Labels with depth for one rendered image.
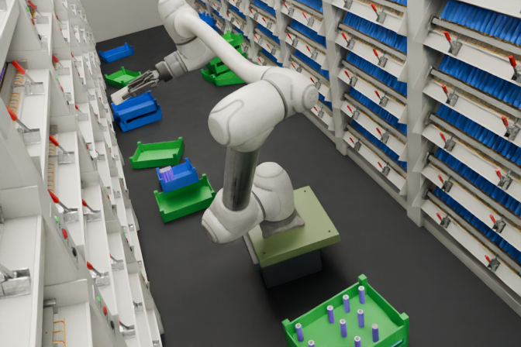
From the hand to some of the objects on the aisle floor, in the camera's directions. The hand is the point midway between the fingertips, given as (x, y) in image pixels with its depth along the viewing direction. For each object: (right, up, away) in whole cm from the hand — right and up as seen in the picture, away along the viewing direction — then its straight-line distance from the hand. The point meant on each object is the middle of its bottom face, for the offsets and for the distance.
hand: (121, 96), depth 178 cm
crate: (+5, -38, +94) cm, 102 cm away
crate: (+12, -49, +84) cm, 98 cm away
